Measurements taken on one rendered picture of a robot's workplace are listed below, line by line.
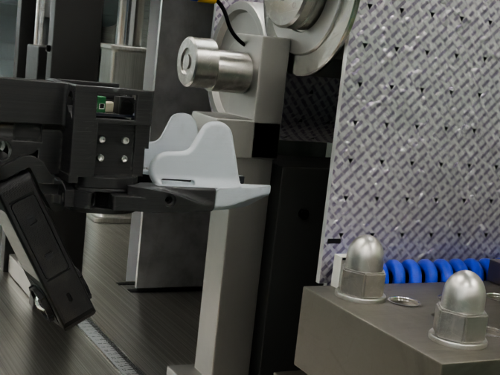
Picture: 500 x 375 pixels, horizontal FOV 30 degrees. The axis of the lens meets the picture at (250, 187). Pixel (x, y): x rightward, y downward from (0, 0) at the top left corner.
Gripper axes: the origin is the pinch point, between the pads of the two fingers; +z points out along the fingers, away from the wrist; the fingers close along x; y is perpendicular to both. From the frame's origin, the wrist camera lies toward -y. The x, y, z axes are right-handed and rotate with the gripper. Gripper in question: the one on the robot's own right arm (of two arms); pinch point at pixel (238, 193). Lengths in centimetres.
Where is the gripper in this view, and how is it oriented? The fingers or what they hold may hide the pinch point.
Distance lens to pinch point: 67.9
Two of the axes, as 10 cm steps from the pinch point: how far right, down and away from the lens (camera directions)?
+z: 8.8, 0.2, 4.7
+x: -4.6, -1.7, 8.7
